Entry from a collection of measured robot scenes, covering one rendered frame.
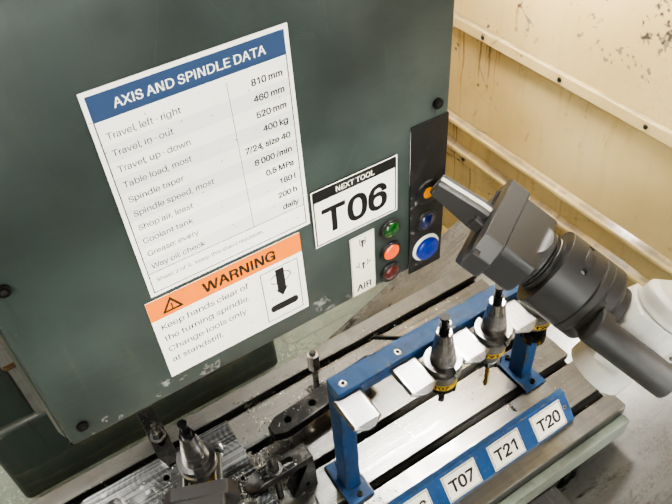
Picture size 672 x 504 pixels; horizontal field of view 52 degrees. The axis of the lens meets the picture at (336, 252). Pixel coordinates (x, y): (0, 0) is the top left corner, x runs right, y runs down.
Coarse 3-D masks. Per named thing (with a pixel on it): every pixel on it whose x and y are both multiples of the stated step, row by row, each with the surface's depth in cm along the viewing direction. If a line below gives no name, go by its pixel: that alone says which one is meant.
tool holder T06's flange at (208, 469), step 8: (208, 448) 113; (176, 456) 112; (216, 456) 114; (208, 464) 111; (216, 464) 113; (184, 472) 110; (192, 472) 110; (200, 472) 112; (208, 472) 112; (192, 480) 111
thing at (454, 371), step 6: (456, 348) 115; (426, 354) 114; (456, 354) 114; (426, 360) 113; (426, 366) 112; (432, 366) 112; (456, 366) 112; (432, 372) 112; (438, 372) 111; (444, 372) 111; (450, 372) 113; (456, 372) 112; (438, 378) 113; (444, 378) 112; (456, 378) 113
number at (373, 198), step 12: (384, 180) 67; (360, 192) 66; (372, 192) 67; (384, 192) 68; (348, 204) 66; (360, 204) 67; (372, 204) 68; (384, 204) 69; (348, 216) 68; (360, 216) 68; (372, 216) 70
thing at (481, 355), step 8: (464, 328) 119; (456, 336) 118; (464, 336) 117; (472, 336) 117; (456, 344) 116; (464, 344) 116; (472, 344) 116; (480, 344) 116; (464, 352) 115; (472, 352) 115; (480, 352) 115; (464, 360) 114; (472, 360) 114; (480, 360) 114
